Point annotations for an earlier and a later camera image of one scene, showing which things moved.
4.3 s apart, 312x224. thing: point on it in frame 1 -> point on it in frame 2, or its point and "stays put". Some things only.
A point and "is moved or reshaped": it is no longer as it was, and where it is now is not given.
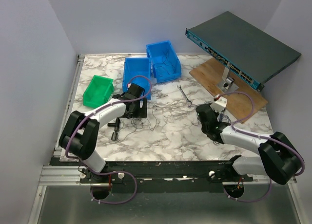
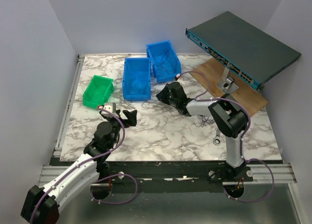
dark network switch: [255, 56] stays put
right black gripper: [216, 113] -> [162, 95]
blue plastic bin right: [165, 65] stays put
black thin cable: [136, 124] is moved or reshaped
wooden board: [207, 76] stays put
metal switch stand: [227, 84] stays put
